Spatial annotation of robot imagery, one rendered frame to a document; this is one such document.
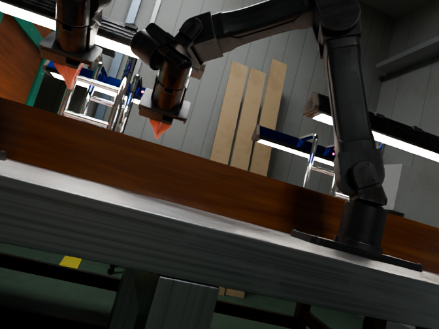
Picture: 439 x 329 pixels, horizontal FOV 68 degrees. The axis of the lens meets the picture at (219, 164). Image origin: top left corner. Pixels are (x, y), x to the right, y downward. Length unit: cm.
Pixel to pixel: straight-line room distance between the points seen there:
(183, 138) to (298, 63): 157
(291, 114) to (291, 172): 63
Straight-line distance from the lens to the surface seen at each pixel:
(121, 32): 100
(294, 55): 391
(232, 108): 307
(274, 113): 323
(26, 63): 191
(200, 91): 338
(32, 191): 23
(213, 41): 64
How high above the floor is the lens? 69
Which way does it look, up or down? 7 degrees up
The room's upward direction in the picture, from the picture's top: 15 degrees clockwise
